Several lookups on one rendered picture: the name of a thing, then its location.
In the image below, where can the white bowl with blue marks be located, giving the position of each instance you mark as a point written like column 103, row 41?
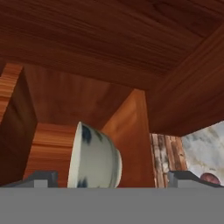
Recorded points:
column 94, row 159

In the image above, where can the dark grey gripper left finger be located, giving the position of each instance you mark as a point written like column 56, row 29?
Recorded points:
column 43, row 176

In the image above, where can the reddish round fruit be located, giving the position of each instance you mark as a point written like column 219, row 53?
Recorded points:
column 210, row 178

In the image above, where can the brown wooden cupboard door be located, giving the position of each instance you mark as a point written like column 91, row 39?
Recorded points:
column 11, row 125

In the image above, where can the brown wooden cupboard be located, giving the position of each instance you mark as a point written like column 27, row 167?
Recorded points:
column 110, row 58

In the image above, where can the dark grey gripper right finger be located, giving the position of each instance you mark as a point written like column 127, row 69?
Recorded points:
column 182, row 176

